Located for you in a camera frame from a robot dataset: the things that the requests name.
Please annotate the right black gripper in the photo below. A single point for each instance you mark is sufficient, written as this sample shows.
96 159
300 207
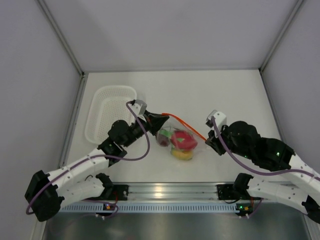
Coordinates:
213 141

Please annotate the clear zip top bag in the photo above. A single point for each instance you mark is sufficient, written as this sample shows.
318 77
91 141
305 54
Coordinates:
176 123

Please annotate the fake yellow mango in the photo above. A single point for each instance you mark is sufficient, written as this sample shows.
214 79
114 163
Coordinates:
182 155

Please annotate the aluminium mounting rail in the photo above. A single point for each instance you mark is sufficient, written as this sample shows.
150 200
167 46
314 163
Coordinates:
140 192

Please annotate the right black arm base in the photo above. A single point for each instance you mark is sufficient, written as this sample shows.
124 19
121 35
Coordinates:
226 192

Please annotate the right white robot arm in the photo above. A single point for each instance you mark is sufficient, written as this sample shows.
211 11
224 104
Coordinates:
276 172

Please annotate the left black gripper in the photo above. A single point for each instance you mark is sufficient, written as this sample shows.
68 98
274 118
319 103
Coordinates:
154 122

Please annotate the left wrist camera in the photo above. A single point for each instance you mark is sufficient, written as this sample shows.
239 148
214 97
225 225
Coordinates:
139 107

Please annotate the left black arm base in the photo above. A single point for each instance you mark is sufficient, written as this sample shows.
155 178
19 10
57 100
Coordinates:
119 192

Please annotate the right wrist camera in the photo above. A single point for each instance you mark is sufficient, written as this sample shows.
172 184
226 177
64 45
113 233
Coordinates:
219 118

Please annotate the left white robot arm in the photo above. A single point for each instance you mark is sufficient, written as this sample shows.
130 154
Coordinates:
84 179

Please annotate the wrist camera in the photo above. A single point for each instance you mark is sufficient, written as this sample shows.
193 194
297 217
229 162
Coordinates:
139 107
219 118

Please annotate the white slotted cable duct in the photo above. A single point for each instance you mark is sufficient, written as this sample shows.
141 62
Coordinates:
164 207

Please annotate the fake red dragon fruit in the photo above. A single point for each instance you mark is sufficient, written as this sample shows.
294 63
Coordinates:
183 140

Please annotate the white perforated plastic basket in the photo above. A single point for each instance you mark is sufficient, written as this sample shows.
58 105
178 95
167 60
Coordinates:
108 105

